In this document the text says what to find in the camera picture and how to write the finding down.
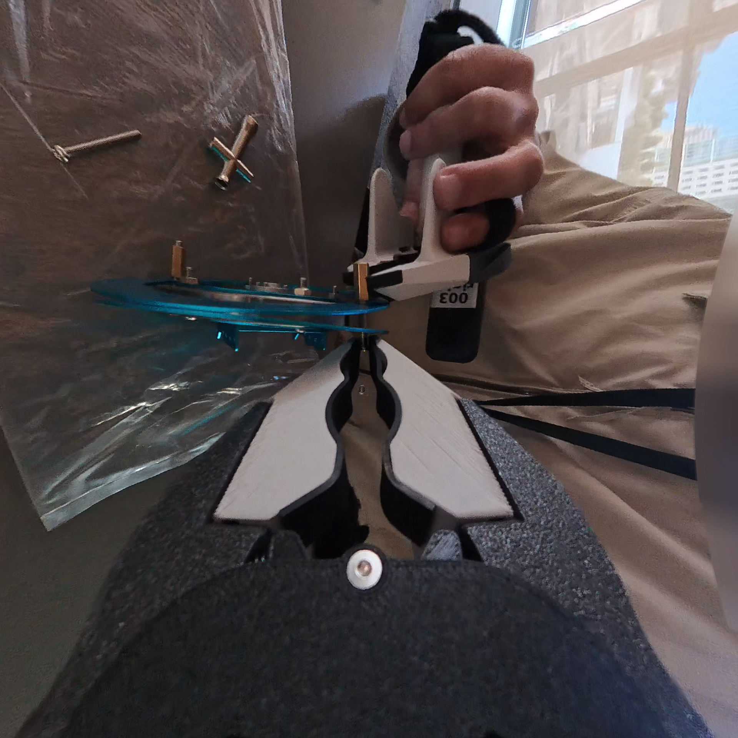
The teal round turntable base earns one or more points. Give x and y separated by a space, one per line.
173 303

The large window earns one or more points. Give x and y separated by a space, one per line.
634 86

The person's right hand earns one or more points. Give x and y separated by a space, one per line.
484 98

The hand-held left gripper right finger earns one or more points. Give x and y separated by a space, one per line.
449 461

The large clear plastic bag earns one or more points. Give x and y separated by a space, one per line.
144 69

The metal cross socket wrench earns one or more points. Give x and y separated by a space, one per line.
233 154

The person's beige jacket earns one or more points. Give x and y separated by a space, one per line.
605 323

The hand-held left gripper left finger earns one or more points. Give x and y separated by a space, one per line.
277 461

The long metal screw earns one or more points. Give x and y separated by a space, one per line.
98 141

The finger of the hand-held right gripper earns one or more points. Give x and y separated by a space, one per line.
369 262
438 277

